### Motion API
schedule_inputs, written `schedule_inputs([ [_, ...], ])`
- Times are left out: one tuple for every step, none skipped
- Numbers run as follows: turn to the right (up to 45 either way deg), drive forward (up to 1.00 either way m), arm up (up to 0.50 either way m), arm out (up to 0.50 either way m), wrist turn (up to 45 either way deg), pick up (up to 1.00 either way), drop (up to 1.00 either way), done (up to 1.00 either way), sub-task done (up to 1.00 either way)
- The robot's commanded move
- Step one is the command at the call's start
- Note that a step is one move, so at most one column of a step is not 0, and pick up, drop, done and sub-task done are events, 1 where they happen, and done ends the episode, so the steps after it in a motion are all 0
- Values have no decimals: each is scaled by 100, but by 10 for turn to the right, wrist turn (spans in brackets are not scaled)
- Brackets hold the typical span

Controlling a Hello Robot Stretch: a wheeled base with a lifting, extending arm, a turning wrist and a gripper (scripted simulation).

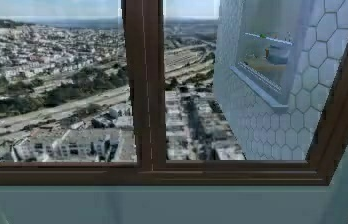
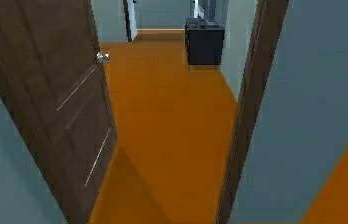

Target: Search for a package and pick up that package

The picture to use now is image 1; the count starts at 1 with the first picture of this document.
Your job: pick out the brown framed window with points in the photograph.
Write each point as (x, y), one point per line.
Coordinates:
(146, 100)

